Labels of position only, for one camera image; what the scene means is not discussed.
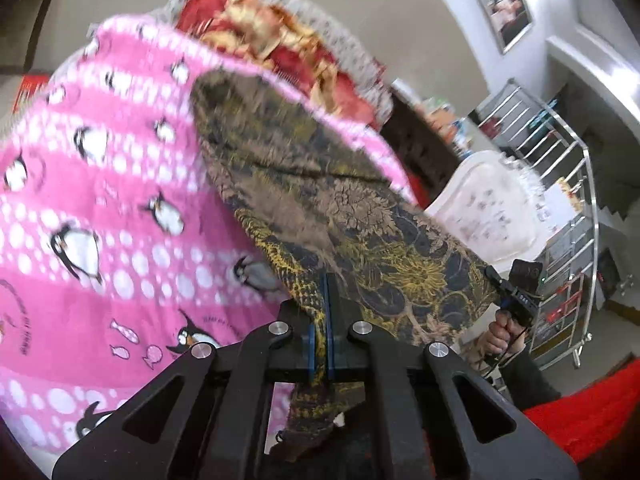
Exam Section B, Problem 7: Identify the brown black floral patterned garment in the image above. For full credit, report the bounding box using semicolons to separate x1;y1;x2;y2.
190;70;498;462

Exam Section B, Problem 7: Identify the black sleeved right forearm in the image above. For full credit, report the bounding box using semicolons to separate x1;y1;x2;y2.
499;349;562;412

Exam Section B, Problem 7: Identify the person's right hand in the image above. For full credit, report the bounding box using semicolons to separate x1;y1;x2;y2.
477;310;526;359

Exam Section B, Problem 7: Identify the metal stair railing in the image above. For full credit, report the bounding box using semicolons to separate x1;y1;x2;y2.
476;78;599;370

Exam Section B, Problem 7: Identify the dark carved wooden headboard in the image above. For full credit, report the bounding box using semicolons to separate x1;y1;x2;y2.
381;89;460;209

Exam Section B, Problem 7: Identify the pink penguin print bed sheet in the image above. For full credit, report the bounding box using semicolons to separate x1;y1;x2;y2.
0;13;421;476

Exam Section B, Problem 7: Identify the grey floral pillow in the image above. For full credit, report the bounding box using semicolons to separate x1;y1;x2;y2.
149;0;394;128

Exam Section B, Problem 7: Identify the red orange floral quilt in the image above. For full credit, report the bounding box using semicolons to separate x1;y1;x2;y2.
175;0;378;129

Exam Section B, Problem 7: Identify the black camera box green light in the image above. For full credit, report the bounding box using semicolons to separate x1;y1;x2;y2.
509;259;544;295

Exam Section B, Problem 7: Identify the framed wall picture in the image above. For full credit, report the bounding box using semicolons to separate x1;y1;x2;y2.
478;0;534;55

